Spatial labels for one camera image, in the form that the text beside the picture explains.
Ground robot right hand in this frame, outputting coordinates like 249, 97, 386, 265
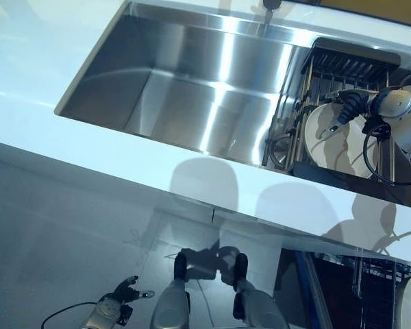
316, 88, 380, 139

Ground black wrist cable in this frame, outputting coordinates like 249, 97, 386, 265
40, 301, 102, 329
362, 126, 411, 241

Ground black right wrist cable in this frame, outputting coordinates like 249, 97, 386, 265
362, 126, 411, 241

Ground black sink dish rack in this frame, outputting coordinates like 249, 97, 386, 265
265, 36, 411, 206

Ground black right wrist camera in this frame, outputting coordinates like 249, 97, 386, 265
361, 116, 392, 138

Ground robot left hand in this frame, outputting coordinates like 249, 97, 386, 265
100, 275, 155, 310

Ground chrome pull-down faucet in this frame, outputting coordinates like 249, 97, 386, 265
256, 0, 282, 36

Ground wire dishwasher rack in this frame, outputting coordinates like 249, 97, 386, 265
352, 256, 411, 329

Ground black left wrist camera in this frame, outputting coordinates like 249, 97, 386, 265
116, 306, 134, 325

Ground stainless steel sink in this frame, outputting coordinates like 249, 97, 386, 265
53, 0, 411, 206

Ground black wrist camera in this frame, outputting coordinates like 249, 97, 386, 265
361, 116, 392, 138
116, 306, 134, 325

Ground white glossy cabinet door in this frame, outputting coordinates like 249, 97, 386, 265
0, 138, 215, 275
212, 205, 295, 285

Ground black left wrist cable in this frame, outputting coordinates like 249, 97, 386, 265
40, 301, 102, 329

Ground yellow window with dark frame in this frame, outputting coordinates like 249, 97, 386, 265
311, 0, 411, 61

